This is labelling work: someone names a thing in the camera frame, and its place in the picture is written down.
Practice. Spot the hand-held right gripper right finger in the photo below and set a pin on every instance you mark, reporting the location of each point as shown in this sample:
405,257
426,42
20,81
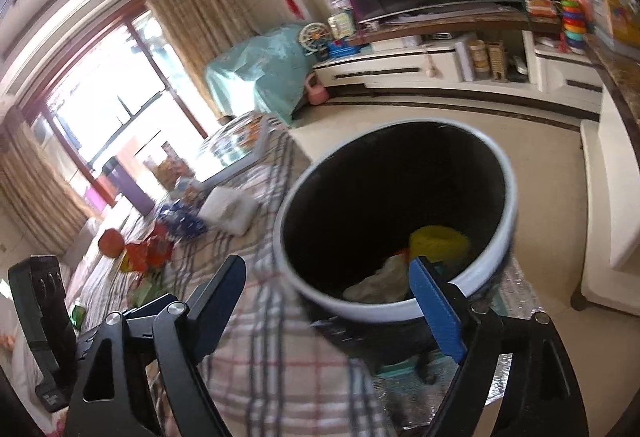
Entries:
437,309

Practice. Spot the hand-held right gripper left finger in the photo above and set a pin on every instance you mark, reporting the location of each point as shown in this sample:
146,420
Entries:
220,299

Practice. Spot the white round trash bin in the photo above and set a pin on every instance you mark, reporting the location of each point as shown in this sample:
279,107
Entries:
375,197

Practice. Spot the green packet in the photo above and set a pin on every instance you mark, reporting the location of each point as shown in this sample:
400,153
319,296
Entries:
77,317

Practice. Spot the crumpled beige paper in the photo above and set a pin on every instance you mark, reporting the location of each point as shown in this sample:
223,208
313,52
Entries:
382,286

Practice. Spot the yellow plastic wrapper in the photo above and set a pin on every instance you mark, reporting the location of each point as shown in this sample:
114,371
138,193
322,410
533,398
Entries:
437,242

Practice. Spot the silver foil mat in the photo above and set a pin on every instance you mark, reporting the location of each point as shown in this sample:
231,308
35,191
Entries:
505,289

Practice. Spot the red white carton box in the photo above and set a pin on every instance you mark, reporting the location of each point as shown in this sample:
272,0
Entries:
147,254

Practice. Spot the silver blue snack bag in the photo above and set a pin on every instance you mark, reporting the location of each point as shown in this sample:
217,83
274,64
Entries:
182,221

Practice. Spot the white tissue packet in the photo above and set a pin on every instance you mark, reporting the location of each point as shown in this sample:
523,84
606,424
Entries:
227,212

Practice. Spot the red apple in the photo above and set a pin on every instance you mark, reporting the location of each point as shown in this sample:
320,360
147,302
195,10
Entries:
112,243

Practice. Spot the plaid blanket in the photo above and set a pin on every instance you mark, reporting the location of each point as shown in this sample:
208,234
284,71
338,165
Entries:
280,367

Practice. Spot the beige checked curtain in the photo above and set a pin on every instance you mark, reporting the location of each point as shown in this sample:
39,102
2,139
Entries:
35,192
200,17

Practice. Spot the clear cookie jar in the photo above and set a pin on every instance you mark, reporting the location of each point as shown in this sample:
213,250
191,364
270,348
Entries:
172,169

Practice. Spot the purple thermos bottle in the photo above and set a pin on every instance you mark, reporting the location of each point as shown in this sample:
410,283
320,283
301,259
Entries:
132,187

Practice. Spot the colourful picture book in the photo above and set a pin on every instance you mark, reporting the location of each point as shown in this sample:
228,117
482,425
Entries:
235,142

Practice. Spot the white cabinet marble top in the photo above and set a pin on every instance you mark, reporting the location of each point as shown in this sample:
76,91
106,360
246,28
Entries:
605,197

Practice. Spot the red framed window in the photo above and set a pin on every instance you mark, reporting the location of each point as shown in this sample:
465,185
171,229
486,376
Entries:
100,82

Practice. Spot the pink kettle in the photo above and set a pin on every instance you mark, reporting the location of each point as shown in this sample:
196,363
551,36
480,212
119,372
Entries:
316,92

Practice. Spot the teal covered furniture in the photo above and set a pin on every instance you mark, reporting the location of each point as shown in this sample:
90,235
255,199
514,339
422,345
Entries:
250,72

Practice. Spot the white television cabinet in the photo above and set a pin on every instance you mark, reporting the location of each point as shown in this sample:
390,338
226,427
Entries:
400,67

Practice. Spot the beige stacked jars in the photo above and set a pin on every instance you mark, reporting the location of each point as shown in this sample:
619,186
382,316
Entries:
479,59

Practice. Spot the toy ferris wheel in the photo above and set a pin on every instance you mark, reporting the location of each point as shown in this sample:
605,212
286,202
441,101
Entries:
314,39

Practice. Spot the orange white toy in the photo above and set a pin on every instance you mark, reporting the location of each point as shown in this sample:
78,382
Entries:
542,7

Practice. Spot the yellow children's book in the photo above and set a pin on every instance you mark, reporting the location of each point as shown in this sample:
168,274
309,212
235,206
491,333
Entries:
617,2

